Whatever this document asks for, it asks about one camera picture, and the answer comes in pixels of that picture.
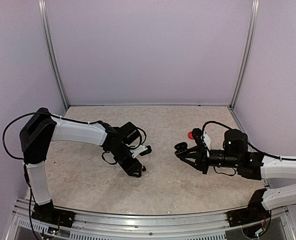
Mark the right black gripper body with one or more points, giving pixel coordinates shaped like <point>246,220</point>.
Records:
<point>204,166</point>

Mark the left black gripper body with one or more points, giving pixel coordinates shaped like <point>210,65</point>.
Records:
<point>129,168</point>

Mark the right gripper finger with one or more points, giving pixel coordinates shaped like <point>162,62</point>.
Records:
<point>191,152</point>
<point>190,161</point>

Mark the small black case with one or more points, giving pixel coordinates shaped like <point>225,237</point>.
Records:
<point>180,148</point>

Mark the red earbud charging case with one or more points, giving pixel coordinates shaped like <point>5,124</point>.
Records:
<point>190,135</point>

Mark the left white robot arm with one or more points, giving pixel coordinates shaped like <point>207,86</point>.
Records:
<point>125,143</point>

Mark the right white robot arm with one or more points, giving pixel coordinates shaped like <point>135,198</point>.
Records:
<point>249,165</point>

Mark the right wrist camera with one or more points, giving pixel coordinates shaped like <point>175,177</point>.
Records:
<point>197,135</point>

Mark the front aluminium rail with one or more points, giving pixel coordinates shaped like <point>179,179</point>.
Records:
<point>90,225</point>

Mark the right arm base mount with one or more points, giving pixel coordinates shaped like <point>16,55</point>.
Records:
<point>253,212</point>

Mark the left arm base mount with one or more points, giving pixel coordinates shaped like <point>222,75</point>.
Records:
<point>47,213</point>

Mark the right aluminium frame post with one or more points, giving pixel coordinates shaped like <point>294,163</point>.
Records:
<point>246,53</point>

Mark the aluminium frame post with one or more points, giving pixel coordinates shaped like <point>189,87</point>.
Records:
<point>42,5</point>
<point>246,53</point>

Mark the left aluminium frame post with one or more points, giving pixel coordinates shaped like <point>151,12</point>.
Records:
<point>42,5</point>

